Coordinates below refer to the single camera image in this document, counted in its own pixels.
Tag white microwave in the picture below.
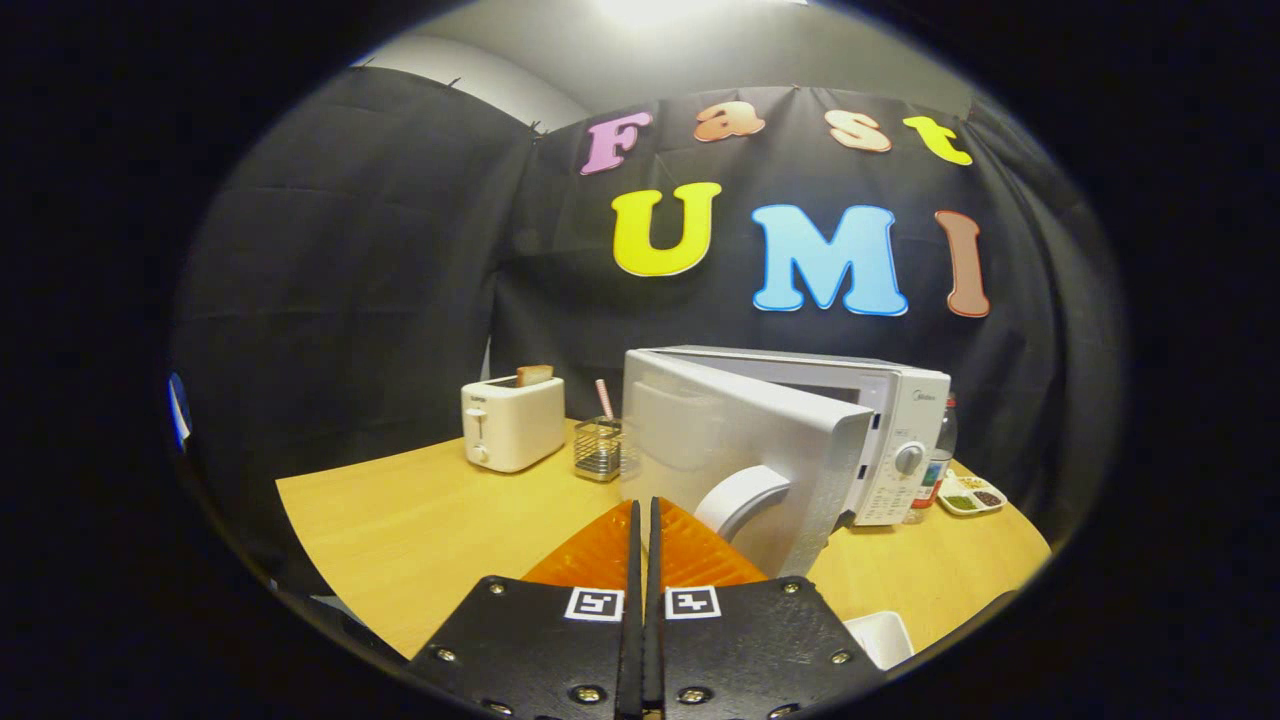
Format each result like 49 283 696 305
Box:
620 345 953 581

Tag white toaster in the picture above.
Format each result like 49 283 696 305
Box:
460 375 567 474

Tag white divided bean dish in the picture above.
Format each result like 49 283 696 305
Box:
936 472 1008 518

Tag clear water bottle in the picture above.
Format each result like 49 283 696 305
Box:
905 395 959 526

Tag white plate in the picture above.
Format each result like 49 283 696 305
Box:
843 611 916 671

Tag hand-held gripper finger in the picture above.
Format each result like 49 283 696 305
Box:
408 498 644 720
648 496 886 720

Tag large ceiling light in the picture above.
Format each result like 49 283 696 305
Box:
590 0 811 29

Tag metal wire basket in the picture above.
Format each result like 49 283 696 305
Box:
573 417 626 484

